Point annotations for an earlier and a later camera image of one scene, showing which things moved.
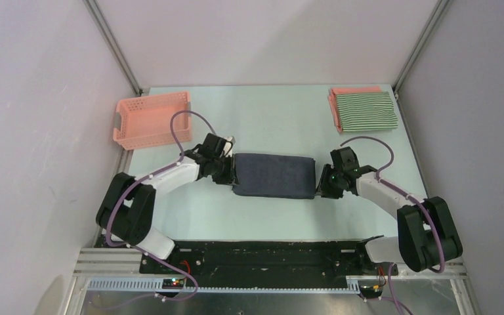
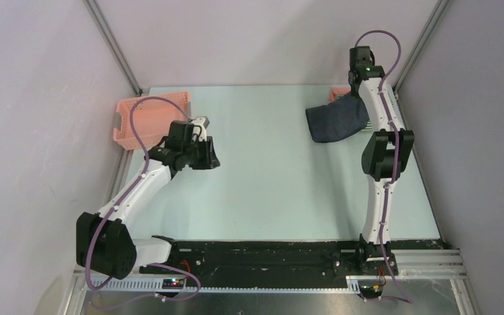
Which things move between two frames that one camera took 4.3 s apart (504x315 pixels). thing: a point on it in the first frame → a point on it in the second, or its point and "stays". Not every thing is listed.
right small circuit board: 369,289 stays
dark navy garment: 274,176 → 336,119
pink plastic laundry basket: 144,122 stays
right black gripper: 323,189 → 354,92
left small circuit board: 172,283 stays
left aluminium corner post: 92,8 stays
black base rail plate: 299,258 stays
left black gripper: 231,177 → 209,160
